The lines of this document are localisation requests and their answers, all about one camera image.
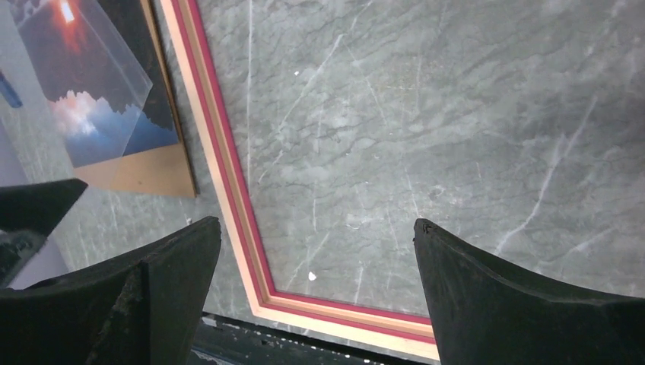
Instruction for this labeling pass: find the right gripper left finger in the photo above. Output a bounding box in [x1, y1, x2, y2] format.
[1, 217, 221, 364]

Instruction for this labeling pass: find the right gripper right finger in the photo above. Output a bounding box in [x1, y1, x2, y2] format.
[413, 218, 644, 364]

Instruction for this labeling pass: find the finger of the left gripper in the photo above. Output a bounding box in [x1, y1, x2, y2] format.
[1, 178, 87, 237]

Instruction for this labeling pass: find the clear acrylic sheet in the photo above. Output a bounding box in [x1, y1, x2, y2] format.
[8, 1, 152, 167]

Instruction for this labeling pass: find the wooden picture frame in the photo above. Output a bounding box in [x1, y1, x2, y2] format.
[161, 1, 440, 360]

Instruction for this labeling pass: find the sunset landscape photo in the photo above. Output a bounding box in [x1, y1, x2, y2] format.
[8, 1, 180, 168]

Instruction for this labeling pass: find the small blue red screwdriver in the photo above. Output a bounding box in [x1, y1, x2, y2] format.
[0, 71, 23, 108]

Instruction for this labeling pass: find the brown backing board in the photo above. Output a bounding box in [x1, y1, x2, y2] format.
[74, 1, 197, 198]

